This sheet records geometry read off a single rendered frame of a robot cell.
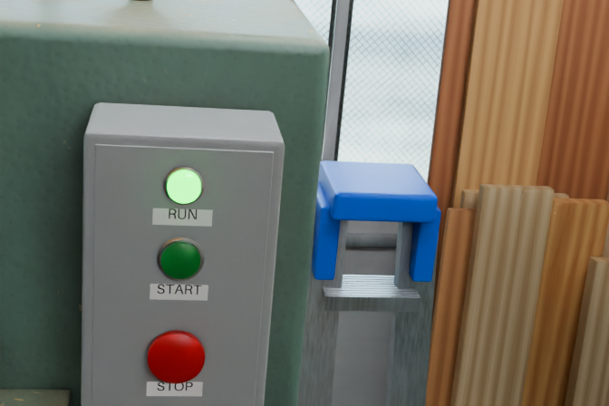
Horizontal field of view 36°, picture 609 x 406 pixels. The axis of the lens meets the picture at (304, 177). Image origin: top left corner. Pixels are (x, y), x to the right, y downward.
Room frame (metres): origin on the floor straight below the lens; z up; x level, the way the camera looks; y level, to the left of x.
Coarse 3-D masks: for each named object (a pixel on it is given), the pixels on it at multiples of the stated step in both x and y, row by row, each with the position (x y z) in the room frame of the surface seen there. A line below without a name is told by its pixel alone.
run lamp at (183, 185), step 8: (176, 168) 0.44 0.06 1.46; (184, 168) 0.44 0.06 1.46; (192, 168) 0.44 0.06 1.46; (168, 176) 0.44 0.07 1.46; (176, 176) 0.44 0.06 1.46; (184, 176) 0.44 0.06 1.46; (192, 176) 0.44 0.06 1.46; (200, 176) 0.44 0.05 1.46; (168, 184) 0.44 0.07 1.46; (176, 184) 0.44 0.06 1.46; (184, 184) 0.44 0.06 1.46; (192, 184) 0.44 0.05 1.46; (200, 184) 0.44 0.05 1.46; (168, 192) 0.44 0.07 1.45; (176, 192) 0.44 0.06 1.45; (184, 192) 0.44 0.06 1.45; (192, 192) 0.44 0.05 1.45; (200, 192) 0.44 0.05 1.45; (176, 200) 0.44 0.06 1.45; (184, 200) 0.44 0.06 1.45; (192, 200) 0.44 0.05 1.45
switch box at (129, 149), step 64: (128, 128) 0.45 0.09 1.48; (192, 128) 0.46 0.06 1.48; (256, 128) 0.47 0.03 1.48; (128, 192) 0.44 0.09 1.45; (256, 192) 0.45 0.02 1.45; (128, 256) 0.44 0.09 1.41; (256, 256) 0.45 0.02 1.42; (128, 320) 0.44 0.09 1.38; (192, 320) 0.44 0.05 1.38; (256, 320) 0.45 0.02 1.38; (128, 384) 0.44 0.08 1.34; (256, 384) 0.45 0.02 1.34
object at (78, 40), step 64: (0, 0) 0.55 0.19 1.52; (64, 0) 0.58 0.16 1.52; (128, 0) 0.60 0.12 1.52; (192, 0) 0.62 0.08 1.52; (256, 0) 0.65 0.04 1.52; (0, 64) 0.49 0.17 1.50; (64, 64) 0.49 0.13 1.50; (128, 64) 0.50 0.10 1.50; (192, 64) 0.50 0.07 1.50; (256, 64) 0.51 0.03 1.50; (320, 64) 0.52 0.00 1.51; (0, 128) 0.49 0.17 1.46; (64, 128) 0.49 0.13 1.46; (320, 128) 0.52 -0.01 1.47; (0, 192) 0.49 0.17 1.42; (64, 192) 0.49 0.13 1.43; (0, 256) 0.49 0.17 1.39; (64, 256) 0.49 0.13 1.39; (0, 320) 0.49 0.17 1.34; (64, 320) 0.49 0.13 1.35; (0, 384) 0.49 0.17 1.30; (64, 384) 0.49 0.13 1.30
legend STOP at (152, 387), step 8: (152, 384) 0.44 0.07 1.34; (160, 384) 0.44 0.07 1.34; (168, 384) 0.44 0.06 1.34; (176, 384) 0.44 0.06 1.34; (184, 384) 0.44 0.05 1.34; (192, 384) 0.44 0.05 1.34; (200, 384) 0.45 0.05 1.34; (152, 392) 0.44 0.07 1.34; (160, 392) 0.44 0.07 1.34; (168, 392) 0.44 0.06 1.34; (176, 392) 0.44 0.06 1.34; (184, 392) 0.44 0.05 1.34; (192, 392) 0.44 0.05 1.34; (200, 392) 0.45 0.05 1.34
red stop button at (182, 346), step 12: (168, 336) 0.43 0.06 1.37; (180, 336) 0.44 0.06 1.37; (192, 336) 0.44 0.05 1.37; (156, 348) 0.43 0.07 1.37; (168, 348) 0.43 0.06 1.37; (180, 348) 0.43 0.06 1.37; (192, 348) 0.43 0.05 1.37; (156, 360) 0.43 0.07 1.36; (168, 360) 0.43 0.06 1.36; (180, 360) 0.43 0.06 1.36; (192, 360) 0.43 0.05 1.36; (204, 360) 0.44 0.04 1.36; (156, 372) 0.43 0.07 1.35; (168, 372) 0.43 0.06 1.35; (180, 372) 0.43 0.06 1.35; (192, 372) 0.43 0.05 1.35
